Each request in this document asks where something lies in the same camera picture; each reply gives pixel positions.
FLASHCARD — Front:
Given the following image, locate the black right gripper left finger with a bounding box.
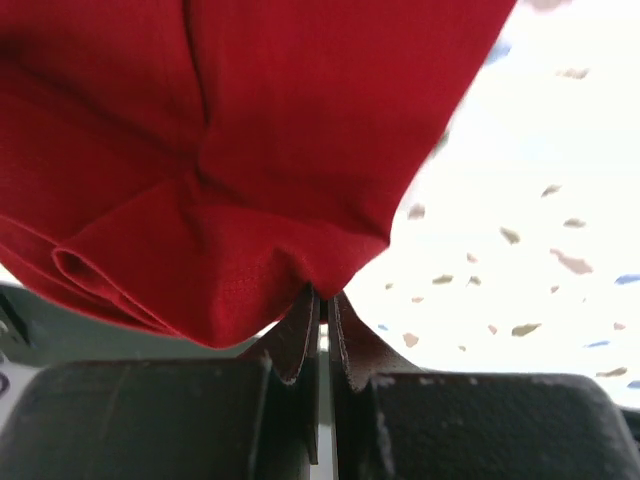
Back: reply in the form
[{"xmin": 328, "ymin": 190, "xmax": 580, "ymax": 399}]
[{"xmin": 242, "ymin": 286, "xmax": 320, "ymax": 479}]

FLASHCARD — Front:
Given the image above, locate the dark red t shirt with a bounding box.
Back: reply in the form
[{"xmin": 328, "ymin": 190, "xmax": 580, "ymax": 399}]
[{"xmin": 1, "ymin": 0, "xmax": 513, "ymax": 348}]

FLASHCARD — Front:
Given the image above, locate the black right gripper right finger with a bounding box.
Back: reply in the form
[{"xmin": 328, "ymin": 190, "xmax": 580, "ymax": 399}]
[{"xmin": 328, "ymin": 293, "xmax": 420, "ymax": 479}]

